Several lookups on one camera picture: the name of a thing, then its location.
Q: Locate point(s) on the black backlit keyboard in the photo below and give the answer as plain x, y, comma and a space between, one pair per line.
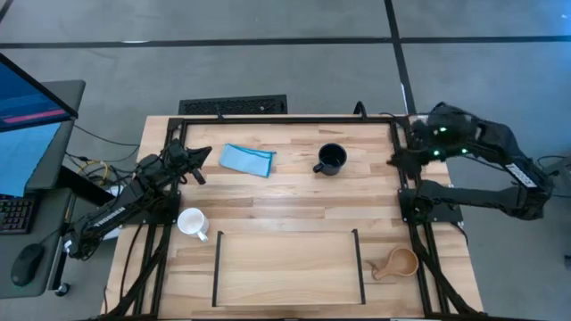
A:
15, 214

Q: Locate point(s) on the grey monitor light blue screen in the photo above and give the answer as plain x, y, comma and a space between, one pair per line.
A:
20, 156

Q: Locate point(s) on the black monitor blue screen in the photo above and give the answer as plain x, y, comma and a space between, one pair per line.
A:
22, 102

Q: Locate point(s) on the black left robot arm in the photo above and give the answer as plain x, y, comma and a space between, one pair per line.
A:
111, 218

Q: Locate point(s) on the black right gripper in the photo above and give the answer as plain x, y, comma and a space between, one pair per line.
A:
428, 136

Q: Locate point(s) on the dark blue mug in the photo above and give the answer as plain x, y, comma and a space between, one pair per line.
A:
332, 158

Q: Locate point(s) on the black computer mouse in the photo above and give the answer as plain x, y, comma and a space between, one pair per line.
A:
27, 264

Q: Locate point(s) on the black keyboard at top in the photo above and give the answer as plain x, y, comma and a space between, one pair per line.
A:
232, 105

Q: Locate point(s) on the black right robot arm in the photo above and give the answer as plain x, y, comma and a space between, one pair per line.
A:
468, 196

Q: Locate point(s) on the white mug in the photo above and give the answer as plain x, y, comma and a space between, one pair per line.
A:
192, 221

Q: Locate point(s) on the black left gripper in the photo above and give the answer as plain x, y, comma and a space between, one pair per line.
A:
176, 155

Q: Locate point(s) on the light blue folded cloth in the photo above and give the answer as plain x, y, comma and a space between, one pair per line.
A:
247, 160

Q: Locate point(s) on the black caster wheel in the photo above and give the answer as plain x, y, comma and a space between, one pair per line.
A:
62, 290

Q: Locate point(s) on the white power adapter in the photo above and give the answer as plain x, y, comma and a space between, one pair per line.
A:
117, 191

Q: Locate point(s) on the grey desk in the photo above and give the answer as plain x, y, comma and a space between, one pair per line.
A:
44, 227

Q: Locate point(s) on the black aluminium table frame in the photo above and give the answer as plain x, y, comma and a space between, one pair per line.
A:
285, 120

